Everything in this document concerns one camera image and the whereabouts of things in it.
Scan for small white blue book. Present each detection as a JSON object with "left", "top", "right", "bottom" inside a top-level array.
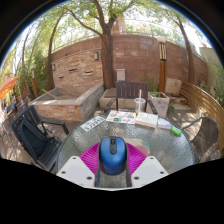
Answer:
[{"left": 156, "top": 117, "right": 173, "bottom": 131}]

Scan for orange parasol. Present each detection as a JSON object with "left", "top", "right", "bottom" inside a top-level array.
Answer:
[{"left": 0, "top": 75, "right": 19, "bottom": 101}]

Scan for beige stone slab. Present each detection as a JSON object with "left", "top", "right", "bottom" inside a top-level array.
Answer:
[{"left": 165, "top": 77, "right": 183, "bottom": 98}]

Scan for black slatted chair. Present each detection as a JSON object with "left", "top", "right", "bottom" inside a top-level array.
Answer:
[{"left": 10, "top": 104, "right": 70, "bottom": 173}]

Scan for slim dark tree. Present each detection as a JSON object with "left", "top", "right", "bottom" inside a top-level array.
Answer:
[{"left": 166, "top": 13, "right": 196, "bottom": 84}]

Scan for green marker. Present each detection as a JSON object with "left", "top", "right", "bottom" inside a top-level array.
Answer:
[{"left": 169, "top": 125, "right": 183, "bottom": 137}]

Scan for dark wooden slatted chair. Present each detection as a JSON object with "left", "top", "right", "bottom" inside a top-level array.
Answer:
[{"left": 103, "top": 80, "right": 158, "bottom": 116}]

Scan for clear plastic cup with straw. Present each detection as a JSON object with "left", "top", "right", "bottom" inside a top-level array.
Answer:
[{"left": 134, "top": 89, "right": 147, "bottom": 116}]

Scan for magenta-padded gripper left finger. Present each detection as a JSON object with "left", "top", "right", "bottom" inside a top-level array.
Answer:
[{"left": 56, "top": 142, "right": 103, "bottom": 189}]

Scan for thick forked tree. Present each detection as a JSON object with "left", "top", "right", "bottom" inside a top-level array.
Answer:
[{"left": 63, "top": 0, "right": 134, "bottom": 90}]

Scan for red floral mouse pad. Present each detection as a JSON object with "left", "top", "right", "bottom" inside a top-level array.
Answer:
[{"left": 124, "top": 138, "right": 152, "bottom": 157}]

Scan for white licence plate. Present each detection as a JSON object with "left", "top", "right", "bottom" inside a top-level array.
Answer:
[{"left": 79, "top": 115, "right": 107, "bottom": 133}]

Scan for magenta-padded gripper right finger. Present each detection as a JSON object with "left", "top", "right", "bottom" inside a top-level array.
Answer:
[{"left": 125, "top": 142, "right": 169, "bottom": 188}]

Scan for colourful sticker sheet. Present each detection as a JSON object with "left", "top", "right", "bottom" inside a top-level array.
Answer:
[{"left": 105, "top": 109, "right": 138, "bottom": 125}]

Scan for white wall utility box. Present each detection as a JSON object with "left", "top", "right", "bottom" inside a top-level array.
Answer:
[{"left": 115, "top": 68, "right": 127, "bottom": 82}]

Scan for curved wooden slat fence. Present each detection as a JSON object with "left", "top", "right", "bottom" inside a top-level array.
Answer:
[{"left": 179, "top": 81, "right": 224, "bottom": 153}]

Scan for leaning thin tree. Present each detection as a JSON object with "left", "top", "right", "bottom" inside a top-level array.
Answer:
[{"left": 48, "top": 13, "right": 68, "bottom": 91}]

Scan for brown wicker chair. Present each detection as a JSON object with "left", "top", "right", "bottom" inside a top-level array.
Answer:
[{"left": 181, "top": 115, "right": 221, "bottom": 164}]

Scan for wooden garden lamp post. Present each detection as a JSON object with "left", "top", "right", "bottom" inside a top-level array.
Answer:
[{"left": 156, "top": 35, "right": 168, "bottom": 94}]

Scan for raised stone garden bed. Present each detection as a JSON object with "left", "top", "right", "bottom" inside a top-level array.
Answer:
[{"left": 29, "top": 82, "right": 105, "bottom": 123}]

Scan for low concrete block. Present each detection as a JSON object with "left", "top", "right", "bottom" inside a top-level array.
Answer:
[{"left": 99, "top": 88, "right": 118, "bottom": 109}]

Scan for white open book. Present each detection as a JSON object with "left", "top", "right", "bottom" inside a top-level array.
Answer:
[{"left": 134, "top": 111, "right": 159, "bottom": 129}]

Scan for white planter box with plants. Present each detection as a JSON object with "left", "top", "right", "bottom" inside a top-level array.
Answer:
[{"left": 146, "top": 91, "right": 171, "bottom": 119}]

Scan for blue computer mouse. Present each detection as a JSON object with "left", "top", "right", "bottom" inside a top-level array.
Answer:
[{"left": 98, "top": 135, "right": 128, "bottom": 176}]

